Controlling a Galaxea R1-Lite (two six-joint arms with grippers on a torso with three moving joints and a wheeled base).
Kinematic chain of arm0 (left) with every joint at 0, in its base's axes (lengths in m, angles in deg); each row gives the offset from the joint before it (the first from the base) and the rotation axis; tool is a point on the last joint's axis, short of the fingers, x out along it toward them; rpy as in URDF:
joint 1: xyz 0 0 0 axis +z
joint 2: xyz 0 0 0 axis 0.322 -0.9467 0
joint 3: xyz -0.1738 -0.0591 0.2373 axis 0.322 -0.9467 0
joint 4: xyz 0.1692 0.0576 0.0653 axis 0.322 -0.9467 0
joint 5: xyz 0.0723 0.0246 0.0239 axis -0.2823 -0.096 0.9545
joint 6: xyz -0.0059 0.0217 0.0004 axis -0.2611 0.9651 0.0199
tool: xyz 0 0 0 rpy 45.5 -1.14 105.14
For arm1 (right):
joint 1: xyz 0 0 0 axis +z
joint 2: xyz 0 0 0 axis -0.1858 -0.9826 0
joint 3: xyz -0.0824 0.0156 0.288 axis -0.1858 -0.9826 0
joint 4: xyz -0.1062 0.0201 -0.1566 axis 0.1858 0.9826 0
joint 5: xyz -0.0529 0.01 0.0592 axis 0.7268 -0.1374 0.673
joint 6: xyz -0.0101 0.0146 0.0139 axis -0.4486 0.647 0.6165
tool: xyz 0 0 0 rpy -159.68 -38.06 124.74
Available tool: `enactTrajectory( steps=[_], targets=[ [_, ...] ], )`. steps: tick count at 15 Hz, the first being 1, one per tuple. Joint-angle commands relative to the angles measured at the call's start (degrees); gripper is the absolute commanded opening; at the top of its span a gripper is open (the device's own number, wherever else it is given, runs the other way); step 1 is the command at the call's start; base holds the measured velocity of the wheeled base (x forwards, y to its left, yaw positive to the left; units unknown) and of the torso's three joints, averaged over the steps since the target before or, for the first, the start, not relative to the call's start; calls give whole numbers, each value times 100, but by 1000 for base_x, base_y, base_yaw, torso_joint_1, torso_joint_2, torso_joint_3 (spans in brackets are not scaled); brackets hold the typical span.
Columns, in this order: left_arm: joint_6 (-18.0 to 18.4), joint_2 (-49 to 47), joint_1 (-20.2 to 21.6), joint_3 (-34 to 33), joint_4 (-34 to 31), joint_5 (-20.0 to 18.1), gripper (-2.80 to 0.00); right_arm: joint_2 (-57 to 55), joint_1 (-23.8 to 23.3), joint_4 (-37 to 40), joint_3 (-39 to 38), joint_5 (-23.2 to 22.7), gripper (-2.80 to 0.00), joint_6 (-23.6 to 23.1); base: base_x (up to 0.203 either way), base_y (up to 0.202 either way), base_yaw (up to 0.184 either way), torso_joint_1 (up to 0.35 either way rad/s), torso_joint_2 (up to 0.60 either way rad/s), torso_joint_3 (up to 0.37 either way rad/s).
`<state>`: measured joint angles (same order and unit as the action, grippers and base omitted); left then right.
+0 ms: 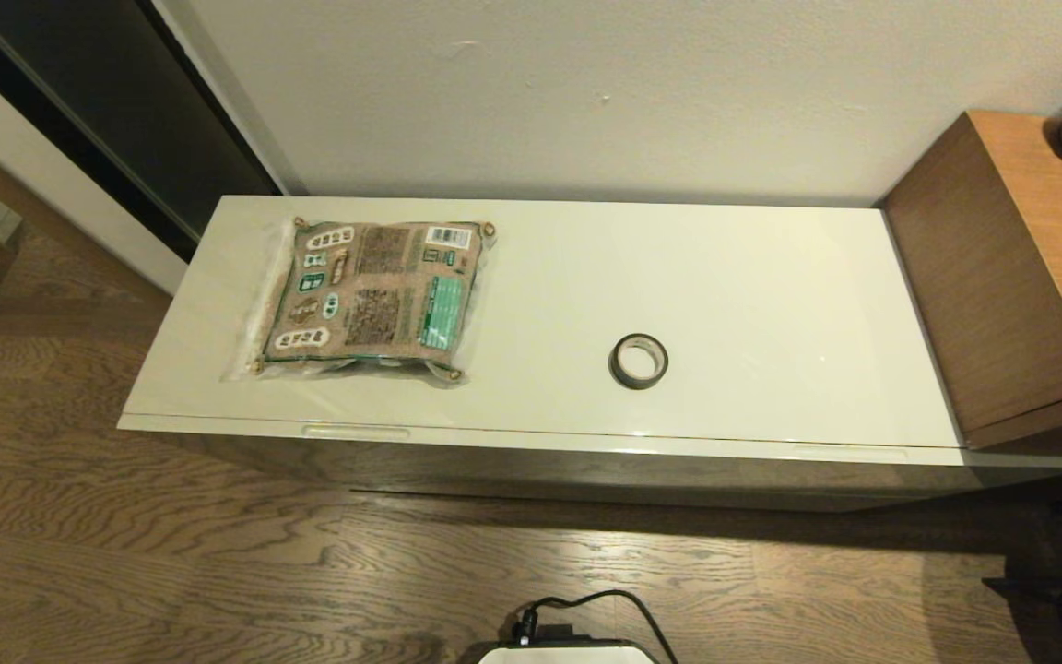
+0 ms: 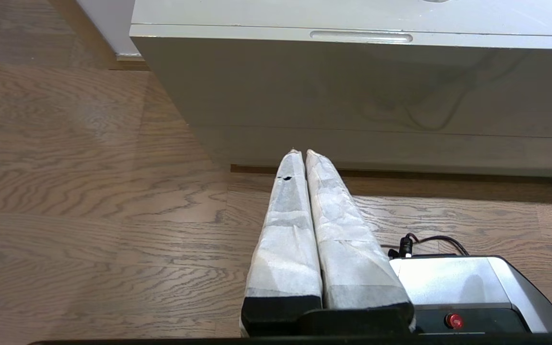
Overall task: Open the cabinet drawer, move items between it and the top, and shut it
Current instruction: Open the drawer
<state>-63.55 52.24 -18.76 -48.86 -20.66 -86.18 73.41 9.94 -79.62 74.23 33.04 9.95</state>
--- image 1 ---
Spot dark adhesive tape roll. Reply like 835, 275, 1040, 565
609, 333, 669, 390

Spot white cabinet drawer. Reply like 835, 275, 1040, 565
116, 413, 1062, 514

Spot brown green printed food bag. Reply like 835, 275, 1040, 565
220, 217, 498, 386

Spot white black robot base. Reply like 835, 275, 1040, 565
474, 623, 663, 664

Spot white glossy cabinet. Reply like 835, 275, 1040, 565
116, 194, 1062, 514

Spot dark sliding door panel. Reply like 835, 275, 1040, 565
0, 0, 285, 265

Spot brown wooden side cabinet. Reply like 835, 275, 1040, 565
881, 110, 1062, 453

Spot black stand legs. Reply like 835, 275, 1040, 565
981, 505, 1062, 664

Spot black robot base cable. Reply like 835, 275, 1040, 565
509, 589, 679, 664

